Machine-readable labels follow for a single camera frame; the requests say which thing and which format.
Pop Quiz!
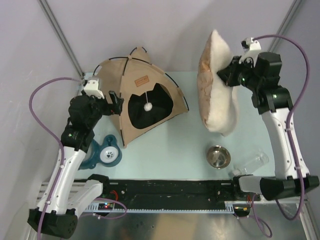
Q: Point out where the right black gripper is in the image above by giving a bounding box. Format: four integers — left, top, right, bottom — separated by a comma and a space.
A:
217, 55, 262, 92

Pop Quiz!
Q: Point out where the white pompom toy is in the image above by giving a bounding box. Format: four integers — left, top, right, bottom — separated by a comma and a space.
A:
143, 102, 153, 112

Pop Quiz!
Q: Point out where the clear plastic water bottle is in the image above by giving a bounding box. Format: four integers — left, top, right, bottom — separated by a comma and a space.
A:
229, 149, 269, 177

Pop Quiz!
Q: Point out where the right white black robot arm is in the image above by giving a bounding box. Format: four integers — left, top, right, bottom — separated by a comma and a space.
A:
217, 52, 320, 201

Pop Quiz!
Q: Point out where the black tent pole front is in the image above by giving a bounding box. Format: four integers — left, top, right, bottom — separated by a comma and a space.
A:
120, 47, 150, 147

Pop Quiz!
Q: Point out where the right aluminium frame post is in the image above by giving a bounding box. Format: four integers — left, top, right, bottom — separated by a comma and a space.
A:
268, 0, 306, 52

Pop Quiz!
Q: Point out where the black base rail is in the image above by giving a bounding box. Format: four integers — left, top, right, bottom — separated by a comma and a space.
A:
100, 179, 254, 211

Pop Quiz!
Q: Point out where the steel pet bowl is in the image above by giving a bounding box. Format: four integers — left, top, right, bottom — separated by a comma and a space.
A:
206, 145, 231, 169

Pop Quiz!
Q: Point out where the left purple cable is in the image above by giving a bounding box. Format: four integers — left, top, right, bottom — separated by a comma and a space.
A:
28, 77, 86, 240

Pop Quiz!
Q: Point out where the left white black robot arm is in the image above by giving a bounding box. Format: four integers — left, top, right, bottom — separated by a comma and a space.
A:
27, 90, 124, 239

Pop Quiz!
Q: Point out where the cream fluffy cushion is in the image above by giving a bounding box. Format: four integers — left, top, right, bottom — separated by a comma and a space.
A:
196, 29, 239, 137

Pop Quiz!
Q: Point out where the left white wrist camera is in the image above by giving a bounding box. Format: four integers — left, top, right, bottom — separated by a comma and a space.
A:
83, 77, 105, 99

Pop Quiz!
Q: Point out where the beige fabric pet tent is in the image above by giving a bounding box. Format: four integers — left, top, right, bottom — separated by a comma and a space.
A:
104, 46, 184, 146

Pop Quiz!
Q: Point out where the white paw print bowl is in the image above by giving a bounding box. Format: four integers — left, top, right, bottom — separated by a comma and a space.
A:
99, 146, 119, 164

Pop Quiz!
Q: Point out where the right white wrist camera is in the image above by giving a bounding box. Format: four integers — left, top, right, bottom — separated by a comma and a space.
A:
239, 37, 262, 63

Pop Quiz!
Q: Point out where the white slotted cable duct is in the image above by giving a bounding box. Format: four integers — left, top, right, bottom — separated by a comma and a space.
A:
79, 201, 237, 214

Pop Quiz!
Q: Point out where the left aluminium frame post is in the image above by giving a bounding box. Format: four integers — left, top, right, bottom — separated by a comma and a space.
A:
37, 0, 85, 78

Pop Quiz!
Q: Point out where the aluminium frame post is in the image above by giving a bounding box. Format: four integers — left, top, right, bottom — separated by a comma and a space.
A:
37, 0, 85, 78
268, 0, 306, 52

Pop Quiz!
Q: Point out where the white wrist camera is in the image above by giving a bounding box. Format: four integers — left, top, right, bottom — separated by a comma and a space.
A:
239, 37, 262, 63
83, 77, 105, 99

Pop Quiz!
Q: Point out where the teal double bowl stand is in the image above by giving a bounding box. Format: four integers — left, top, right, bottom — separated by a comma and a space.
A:
78, 134, 123, 170

